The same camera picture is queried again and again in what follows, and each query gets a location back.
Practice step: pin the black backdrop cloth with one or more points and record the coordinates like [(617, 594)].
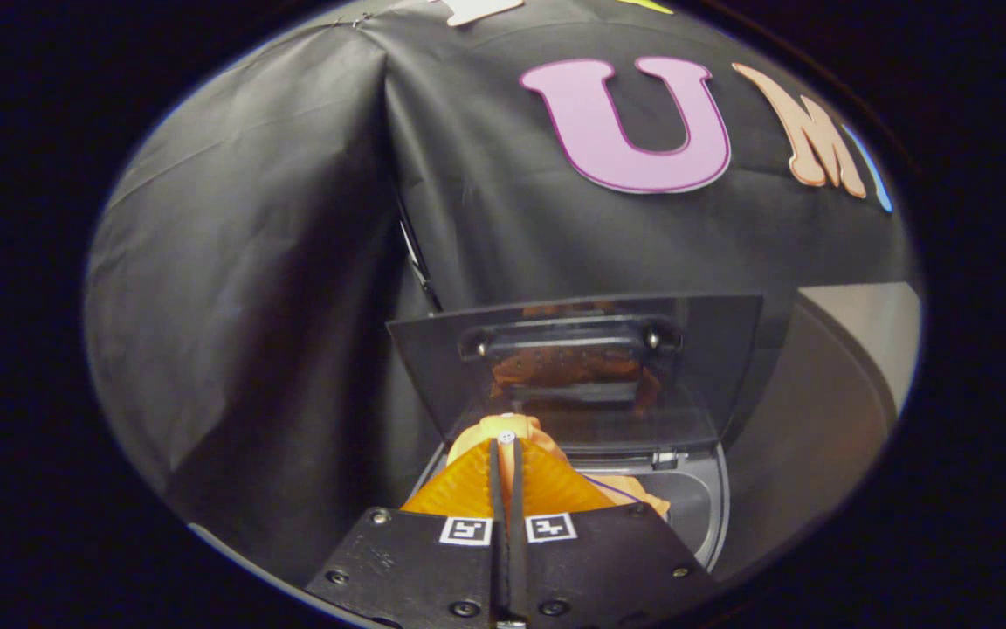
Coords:
[(250, 262)]

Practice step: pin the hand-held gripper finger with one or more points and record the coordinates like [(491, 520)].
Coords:
[(498, 542), (515, 542)]

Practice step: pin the grey and cream cabinet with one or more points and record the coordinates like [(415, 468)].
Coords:
[(817, 419)]

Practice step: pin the orange garment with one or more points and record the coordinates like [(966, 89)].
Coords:
[(503, 425)]

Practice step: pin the backdrop stand pole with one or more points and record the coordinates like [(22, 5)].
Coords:
[(416, 253)]

